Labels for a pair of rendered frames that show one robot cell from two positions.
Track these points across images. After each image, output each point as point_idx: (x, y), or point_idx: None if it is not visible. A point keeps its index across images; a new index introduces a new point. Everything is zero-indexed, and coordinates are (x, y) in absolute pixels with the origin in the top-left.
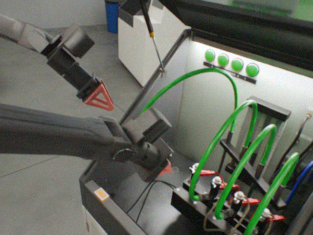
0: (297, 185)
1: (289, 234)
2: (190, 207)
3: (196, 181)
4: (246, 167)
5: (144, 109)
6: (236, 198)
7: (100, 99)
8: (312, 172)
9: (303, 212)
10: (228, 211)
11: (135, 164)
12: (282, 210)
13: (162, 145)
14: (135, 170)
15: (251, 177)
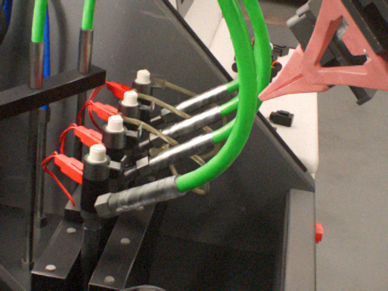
0: (49, 31)
1: (191, 42)
2: (139, 256)
3: None
4: (11, 97)
5: (243, 16)
6: (139, 105)
7: (350, 66)
8: (11, 2)
9: (162, 5)
10: (177, 123)
11: (367, 88)
12: (50, 111)
13: (320, 3)
14: (374, 90)
15: (39, 98)
